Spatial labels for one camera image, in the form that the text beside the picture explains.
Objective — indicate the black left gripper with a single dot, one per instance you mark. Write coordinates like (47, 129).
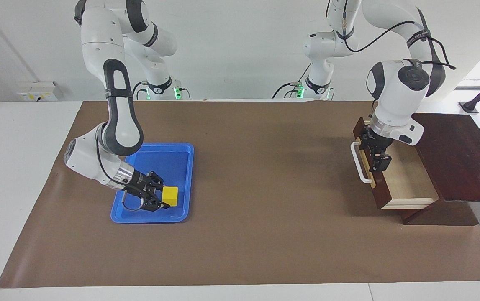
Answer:
(376, 142)

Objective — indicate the brown table mat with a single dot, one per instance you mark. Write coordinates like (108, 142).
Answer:
(265, 188)

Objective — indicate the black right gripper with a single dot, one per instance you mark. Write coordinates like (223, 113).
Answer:
(141, 188)

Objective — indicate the blue plastic tray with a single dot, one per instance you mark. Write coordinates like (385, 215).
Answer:
(179, 167)

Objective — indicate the white wall socket box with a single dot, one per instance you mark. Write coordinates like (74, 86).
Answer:
(37, 92)

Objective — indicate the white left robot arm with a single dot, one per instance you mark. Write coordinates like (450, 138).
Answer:
(399, 96)

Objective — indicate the dark wooden drawer cabinet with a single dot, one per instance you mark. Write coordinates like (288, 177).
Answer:
(461, 167)

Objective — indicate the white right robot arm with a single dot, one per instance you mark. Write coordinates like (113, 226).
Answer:
(97, 42)

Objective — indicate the yellow cube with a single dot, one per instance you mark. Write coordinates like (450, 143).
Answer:
(170, 196)

